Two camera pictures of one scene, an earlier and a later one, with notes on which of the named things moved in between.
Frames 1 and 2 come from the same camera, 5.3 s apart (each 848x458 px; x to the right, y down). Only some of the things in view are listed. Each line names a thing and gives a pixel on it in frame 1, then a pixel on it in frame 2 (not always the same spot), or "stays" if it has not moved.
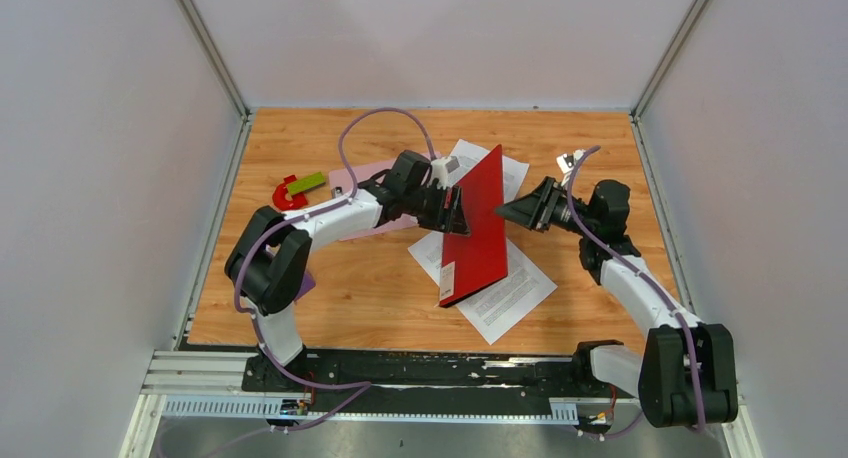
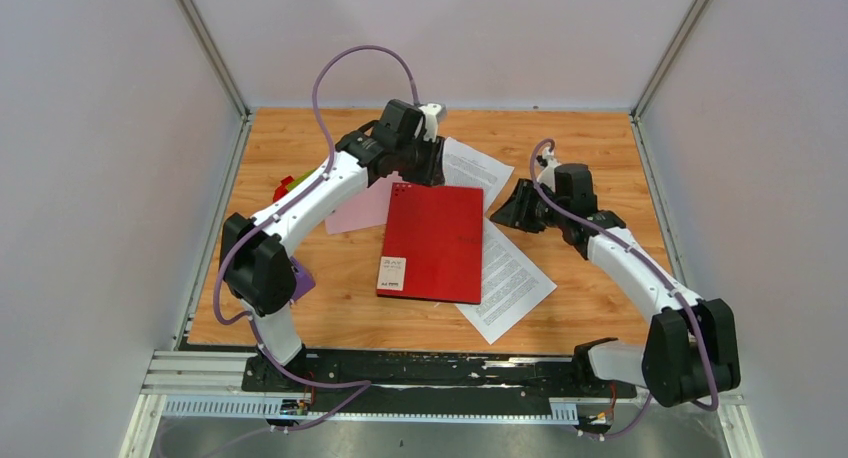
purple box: x=307 y=285 stays
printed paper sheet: x=501 y=307 stays
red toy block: x=281 y=191 stays
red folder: x=471 y=263 → x=431 y=245
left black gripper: x=441 y=221 → x=434 y=173
